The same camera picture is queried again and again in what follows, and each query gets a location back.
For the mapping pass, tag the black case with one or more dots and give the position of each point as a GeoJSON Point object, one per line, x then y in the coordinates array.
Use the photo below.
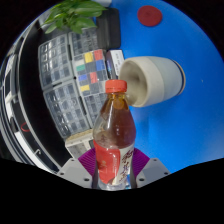
{"type": "Point", "coordinates": [108, 30]}

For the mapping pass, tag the grey and white mug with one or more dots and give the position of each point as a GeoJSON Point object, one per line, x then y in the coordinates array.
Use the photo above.
{"type": "Point", "coordinates": [156, 80]}

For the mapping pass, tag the green potted plant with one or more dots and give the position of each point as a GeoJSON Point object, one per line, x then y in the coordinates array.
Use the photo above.
{"type": "Point", "coordinates": [75, 15]}

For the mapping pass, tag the black box with white label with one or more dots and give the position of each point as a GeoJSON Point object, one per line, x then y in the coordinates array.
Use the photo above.
{"type": "Point", "coordinates": [115, 63]}

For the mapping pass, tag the clear organizer with coloured parts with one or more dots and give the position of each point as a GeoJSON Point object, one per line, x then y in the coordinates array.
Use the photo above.
{"type": "Point", "coordinates": [90, 71]}

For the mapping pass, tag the flat round red coaster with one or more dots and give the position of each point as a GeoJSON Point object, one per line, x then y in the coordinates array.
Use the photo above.
{"type": "Point", "coordinates": [150, 15]}

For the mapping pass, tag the grey parts drawer cabinet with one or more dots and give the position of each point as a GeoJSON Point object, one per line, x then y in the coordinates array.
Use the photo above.
{"type": "Point", "coordinates": [93, 106]}
{"type": "Point", "coordinates": [65, 110]}
{"type": "Point", "coordinates": [83, 41]}
{"type": "Point", "coordinates": [55, 61]}

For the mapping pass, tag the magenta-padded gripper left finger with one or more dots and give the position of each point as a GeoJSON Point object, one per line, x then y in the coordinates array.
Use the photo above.
{"type": "Point", "coordinates": [75, 170]}

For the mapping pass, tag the clear bottle with red cap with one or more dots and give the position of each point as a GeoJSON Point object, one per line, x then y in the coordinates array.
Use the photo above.
{"type": "Point", "coordinates": [115, 133]}

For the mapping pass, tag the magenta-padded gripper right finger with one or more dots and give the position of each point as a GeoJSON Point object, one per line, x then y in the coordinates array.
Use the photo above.
{"type": "Point", "coordinates": [150, 170]}

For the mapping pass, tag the dark shelf unit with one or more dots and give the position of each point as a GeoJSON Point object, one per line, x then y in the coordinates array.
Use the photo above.
{"type": "Point", "coordinates": [26, 100]}

